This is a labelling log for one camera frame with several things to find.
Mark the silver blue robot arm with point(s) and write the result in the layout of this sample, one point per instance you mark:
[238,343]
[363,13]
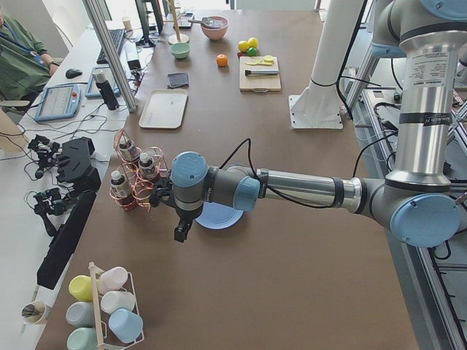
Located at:
[413,201]

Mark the yellow plastic knife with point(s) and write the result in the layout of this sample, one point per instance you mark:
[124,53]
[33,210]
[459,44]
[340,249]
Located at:
[263,64]

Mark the orange fruit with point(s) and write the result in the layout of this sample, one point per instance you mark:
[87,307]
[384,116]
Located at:
[222,60]

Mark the copper wire bottle rack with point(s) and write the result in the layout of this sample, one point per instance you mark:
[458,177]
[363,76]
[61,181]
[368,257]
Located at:
[141,187]

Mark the aluminium frame post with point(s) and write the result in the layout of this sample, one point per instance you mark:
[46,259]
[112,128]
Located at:
[96,17]

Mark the pink cup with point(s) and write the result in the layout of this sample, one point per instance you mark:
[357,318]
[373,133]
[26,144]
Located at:
[112,280]

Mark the person in green jacket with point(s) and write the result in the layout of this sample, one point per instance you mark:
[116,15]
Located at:
[26,65]

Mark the yellow lemon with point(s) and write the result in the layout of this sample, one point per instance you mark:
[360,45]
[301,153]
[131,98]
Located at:
[243,46]
[253,42]

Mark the black thermos bottle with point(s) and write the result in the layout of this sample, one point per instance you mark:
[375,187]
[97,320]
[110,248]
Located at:
[105,89]

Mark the wooden cutting board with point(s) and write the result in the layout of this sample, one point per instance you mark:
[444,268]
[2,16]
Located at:
[261,83]

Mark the blue teach pendant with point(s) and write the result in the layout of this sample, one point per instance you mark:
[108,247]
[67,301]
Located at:
[59,102]

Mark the yellow cup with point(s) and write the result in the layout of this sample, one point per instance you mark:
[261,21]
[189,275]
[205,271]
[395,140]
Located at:
[80,288]

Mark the paper cup with pens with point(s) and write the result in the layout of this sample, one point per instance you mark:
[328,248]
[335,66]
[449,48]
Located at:
[36,312]

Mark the steel cylinder black tip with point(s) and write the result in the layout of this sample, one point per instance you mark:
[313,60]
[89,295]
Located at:
[261,72]

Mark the dark drink bottle front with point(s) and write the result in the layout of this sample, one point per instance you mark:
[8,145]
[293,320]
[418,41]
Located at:
[121,191]

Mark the wooden mug tree stand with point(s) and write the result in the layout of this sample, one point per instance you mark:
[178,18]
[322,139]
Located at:
[178,37]

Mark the blue round plate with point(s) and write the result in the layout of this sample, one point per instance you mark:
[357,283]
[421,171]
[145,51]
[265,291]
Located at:
[216,216]

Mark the dark drink bottle upper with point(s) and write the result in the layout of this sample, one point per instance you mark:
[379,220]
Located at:
[128,150]

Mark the grey cup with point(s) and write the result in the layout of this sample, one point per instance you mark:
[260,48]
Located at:
[80,314]

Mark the green bowl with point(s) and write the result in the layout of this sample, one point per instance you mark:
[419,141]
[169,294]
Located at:
[180,50]

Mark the lemon slice far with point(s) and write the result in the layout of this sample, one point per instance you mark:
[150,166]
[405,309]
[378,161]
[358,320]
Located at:
[268,58]

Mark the white cup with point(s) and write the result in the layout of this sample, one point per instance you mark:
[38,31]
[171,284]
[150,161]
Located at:
[113,300]

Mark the dark drink bottle middle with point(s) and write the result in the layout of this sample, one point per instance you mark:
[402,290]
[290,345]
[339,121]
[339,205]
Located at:
[147,167]

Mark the grey folded cloth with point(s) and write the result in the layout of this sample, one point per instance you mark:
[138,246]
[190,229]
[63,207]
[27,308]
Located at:
[177,80]

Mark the pink bowl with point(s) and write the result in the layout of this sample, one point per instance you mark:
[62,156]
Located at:
[217,30]

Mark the yellow lemon back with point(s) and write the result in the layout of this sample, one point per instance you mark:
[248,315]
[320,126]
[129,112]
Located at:
[253,42]

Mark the black monitor stand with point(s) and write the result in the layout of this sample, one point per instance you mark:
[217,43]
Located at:
[151,20]

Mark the yellow lemon front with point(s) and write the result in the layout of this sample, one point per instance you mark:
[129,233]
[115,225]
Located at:
[243,46]

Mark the black computer mouse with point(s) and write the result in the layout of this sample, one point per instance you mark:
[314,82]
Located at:
[73,73]

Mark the blue cup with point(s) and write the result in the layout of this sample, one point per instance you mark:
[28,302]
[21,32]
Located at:
[126,325]

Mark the mint green cup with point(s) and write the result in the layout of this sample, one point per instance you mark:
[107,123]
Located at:
[83,338]

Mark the cream rectangular tray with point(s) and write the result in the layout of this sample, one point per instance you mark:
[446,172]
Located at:
[164,109]

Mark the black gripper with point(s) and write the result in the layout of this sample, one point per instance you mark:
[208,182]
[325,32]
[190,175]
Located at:
[184,219]

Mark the dark drink bottle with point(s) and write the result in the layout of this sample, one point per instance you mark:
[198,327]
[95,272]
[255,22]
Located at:
[128,150]
[121,191]
[147,167]

